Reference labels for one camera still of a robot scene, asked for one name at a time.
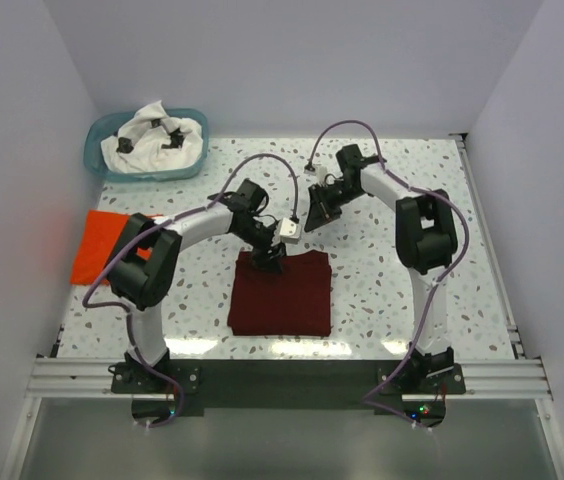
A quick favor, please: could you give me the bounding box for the dark red t-shirt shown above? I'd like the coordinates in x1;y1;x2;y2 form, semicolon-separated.
227;250;332;337

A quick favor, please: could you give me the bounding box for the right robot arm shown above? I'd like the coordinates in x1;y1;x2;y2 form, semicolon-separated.
304;144;466;400

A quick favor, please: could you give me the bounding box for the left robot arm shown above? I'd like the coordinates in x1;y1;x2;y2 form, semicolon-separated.
106;180;286;394

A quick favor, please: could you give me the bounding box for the white t-shirt with black print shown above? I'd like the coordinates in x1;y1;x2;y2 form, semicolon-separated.
100;100;204;175

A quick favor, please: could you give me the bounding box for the folded orange t-shirt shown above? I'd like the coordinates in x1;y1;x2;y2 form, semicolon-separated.
70;209;156;287

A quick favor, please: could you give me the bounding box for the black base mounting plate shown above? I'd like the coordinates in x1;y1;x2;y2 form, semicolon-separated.
116;358;467;426

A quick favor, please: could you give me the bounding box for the teal plastic basket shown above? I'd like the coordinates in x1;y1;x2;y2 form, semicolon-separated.
83;107;209;183

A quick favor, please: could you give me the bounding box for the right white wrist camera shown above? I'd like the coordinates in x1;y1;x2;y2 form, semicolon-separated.
304;163;329;185

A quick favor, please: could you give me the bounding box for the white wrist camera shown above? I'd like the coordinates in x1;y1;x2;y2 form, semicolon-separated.
304;163;329;185
275;217;302;245

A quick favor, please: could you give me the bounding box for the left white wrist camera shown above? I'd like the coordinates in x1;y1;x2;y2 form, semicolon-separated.
275;217;302;245

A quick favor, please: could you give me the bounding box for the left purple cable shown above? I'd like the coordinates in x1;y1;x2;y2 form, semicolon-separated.
81;154;301;429

